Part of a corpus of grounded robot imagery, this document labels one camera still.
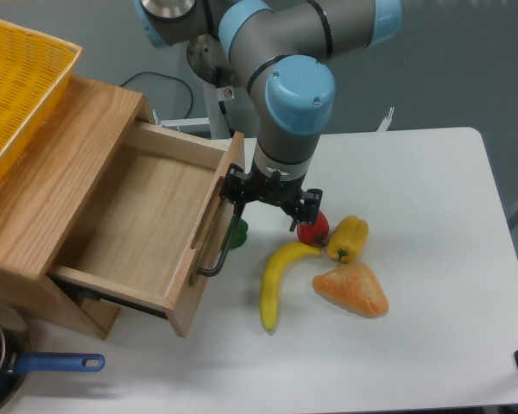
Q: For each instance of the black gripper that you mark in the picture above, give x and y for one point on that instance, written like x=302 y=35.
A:
x=240 y=188

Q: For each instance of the wooden top drawer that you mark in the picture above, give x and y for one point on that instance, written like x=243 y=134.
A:
x=153 y=221

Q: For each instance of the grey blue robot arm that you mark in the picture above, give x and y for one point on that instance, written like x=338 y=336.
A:
x=280 y=57

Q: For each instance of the wooden drawer cabinet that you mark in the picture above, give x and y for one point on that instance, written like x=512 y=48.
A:
x=42 y=196

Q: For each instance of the green bell pepper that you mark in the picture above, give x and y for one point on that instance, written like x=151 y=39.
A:
x=240 y=235

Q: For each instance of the red bell pepper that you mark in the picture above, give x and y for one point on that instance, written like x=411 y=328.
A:
x=314 y=234

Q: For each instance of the yellow bell pepper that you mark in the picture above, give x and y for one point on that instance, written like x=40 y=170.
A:
x=348 y=239

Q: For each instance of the yellow banana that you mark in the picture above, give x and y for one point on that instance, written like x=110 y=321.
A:
x=272 y=277

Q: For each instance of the orange bread wedge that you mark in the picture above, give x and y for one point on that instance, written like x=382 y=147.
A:
x=353 y=287

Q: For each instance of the yellow plastic basket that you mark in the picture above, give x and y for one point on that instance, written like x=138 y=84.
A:
x=35 y=69

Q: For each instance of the blue handled saucepan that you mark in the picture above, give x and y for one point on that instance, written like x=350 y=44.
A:
x=17 y=358

